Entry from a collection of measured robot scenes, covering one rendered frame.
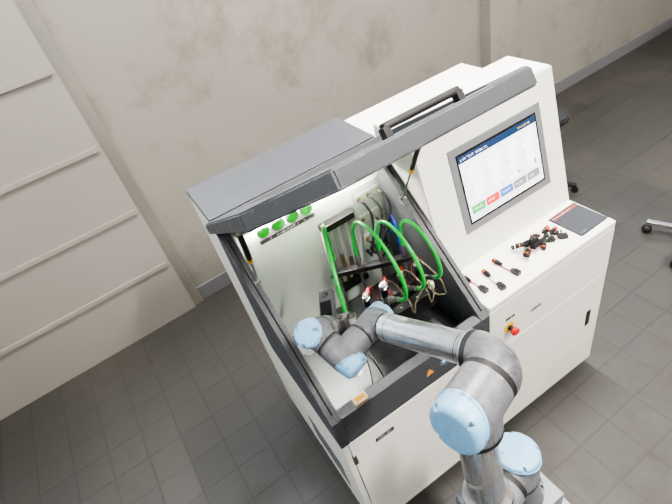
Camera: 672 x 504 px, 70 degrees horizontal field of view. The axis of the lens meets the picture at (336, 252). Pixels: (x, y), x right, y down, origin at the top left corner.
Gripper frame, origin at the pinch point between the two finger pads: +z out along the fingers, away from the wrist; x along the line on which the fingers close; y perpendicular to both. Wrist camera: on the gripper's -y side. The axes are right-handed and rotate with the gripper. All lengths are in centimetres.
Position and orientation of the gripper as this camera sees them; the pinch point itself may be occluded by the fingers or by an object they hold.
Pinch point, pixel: (348, 315)
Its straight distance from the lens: 155.7
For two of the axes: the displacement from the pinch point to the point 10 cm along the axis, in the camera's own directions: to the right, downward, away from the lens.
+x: 9.0, -2.8, -3.3
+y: 2.5, 9.6, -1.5
